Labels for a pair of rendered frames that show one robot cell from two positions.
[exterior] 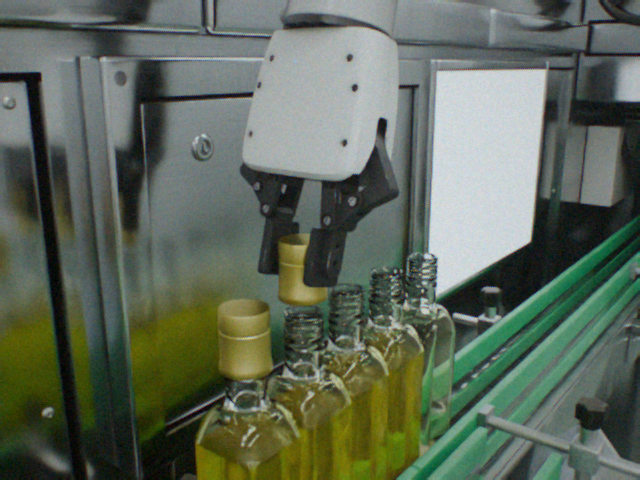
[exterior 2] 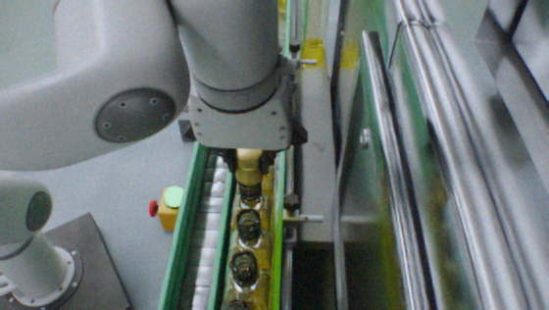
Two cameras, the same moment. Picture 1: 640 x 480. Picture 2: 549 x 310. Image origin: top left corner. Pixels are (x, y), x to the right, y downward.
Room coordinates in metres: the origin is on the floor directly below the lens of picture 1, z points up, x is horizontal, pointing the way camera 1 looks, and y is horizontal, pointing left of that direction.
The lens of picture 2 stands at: (0.73, -0.16, 1.56)
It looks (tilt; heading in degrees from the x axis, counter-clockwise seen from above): 48 degrees down; 145
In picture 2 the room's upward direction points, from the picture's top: straight up
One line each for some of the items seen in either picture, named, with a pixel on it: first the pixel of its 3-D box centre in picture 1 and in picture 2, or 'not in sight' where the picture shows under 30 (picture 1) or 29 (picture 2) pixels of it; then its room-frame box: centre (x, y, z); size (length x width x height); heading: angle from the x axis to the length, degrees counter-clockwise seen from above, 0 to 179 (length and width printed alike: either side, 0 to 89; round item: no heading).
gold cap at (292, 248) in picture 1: (302, 268); (249, 163); (0.44, 0.01, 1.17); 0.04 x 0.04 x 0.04
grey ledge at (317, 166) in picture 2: not in sight; (311, 91); (0.07, 0.43, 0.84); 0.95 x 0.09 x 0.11; 142
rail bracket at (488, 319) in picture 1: (474, 329); not in sight; (0.86, -0.22, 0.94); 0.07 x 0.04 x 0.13; 52
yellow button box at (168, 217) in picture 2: not in sight; (177, 210); (0.17, -0.02, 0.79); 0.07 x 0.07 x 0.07; 52
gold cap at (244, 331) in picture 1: (244, 338); not in sight; (0.39, 0.05, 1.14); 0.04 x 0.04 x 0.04
